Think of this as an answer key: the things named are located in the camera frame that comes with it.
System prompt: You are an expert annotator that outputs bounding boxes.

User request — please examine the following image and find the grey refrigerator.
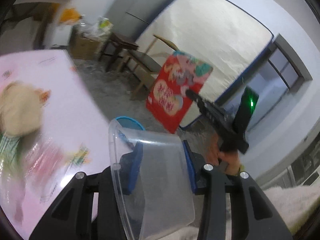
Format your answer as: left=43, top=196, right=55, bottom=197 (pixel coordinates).
left=102, top=0, right=182, bottom=43

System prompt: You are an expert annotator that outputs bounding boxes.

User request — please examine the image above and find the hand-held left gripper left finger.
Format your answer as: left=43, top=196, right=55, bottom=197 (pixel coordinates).
left=29, top=142, right=144, bottom=240

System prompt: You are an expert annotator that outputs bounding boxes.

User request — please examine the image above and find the fluffy green white garment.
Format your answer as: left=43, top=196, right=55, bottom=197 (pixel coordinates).
left=262, top=177, right=320, bottom=233

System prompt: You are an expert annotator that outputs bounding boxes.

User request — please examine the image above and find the cardboard box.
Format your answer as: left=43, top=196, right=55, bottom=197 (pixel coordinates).
left=71, top=34, right=105, bottom=60

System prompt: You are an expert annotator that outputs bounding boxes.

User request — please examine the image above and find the person's right hand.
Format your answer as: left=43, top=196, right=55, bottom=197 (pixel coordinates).
left=205, top=132, right=244, bottom=177

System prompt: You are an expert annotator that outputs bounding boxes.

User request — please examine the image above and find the white mattress blue edge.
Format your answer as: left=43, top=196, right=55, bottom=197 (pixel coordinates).
left=135, top=0, right=274, bottom=130

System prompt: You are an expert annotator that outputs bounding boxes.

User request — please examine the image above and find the clear plastic container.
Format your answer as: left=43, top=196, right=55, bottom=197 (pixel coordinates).
left=108, top=119, right=196, bottom=240

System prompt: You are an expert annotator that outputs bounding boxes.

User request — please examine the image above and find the yellow plastic bag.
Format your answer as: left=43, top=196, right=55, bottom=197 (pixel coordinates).
left=60, top=8, right=82, bottom=25

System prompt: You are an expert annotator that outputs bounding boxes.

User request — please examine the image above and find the red snack bag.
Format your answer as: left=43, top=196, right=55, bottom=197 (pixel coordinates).
left=145, top=50, right=214, bottom=133

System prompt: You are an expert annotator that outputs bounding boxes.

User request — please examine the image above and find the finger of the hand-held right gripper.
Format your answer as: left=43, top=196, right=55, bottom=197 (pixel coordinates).
left=185, top=89, right=227, bottom=130

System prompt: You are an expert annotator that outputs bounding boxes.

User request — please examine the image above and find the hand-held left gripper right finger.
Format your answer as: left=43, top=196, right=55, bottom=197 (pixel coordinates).
left=182, top=140, right=293, bottom=240

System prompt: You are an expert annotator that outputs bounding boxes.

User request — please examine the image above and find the dark framed window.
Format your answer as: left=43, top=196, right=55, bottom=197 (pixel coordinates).
left=246, top=34, right=313, bottom=130

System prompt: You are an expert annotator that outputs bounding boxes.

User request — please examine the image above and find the wooden side table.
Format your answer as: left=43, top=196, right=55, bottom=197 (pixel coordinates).
left=12, top=0, right=75, bottom=48

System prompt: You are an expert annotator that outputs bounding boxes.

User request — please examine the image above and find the dark wooden stool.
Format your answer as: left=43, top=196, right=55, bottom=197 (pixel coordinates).
left=98, top=32, right=139, bottom=73

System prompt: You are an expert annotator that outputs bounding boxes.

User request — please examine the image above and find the wooden chair dark seat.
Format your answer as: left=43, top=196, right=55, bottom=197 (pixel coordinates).
left=129, top=34, right=179, bottom=100

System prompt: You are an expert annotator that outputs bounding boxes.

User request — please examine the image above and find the blue plastic basket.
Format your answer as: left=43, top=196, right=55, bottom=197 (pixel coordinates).
left=115, top=116, right=147, bottom=133

